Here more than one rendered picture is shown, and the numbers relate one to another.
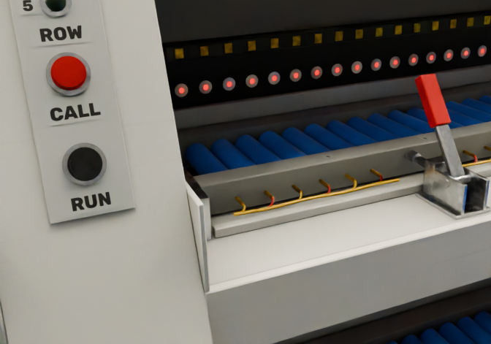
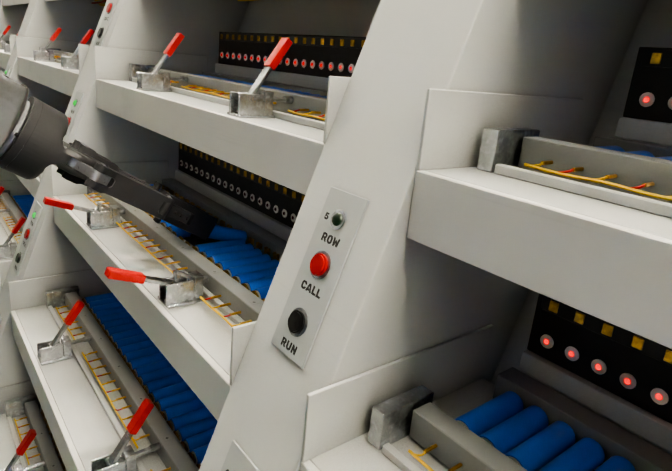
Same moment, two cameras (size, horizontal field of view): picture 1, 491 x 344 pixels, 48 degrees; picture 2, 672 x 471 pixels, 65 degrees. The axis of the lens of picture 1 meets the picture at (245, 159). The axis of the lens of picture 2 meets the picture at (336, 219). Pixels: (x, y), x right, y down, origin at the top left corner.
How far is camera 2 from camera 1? 0.30 m
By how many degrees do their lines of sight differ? 67
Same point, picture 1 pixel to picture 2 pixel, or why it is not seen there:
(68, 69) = (317, 261)
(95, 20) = (348, 240)
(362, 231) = not seen: outside the picture
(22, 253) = (257, 347)
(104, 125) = (317, 306)
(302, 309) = not seen: outside the picture
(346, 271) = not seen: outside the picture
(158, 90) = (354, 305)
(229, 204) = (429, 445)
